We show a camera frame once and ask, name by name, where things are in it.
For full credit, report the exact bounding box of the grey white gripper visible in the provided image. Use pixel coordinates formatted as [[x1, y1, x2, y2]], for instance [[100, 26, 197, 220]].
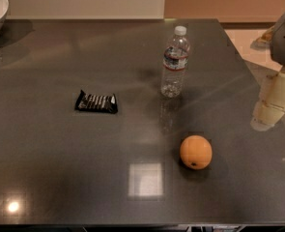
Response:
[[250, 13, 285, 131]]

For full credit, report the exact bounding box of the clear plastic water bottle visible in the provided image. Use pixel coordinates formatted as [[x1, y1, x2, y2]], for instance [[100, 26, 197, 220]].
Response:
[[160, 26, 190, 98]]

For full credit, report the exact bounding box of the black snack bar wrapper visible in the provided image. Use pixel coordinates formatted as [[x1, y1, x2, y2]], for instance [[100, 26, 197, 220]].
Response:
[[74, 90, 118, 114]]

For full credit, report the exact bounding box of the orange fruit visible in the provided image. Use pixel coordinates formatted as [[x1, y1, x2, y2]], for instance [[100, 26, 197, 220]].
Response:
[[180, 135, 213, 170]]

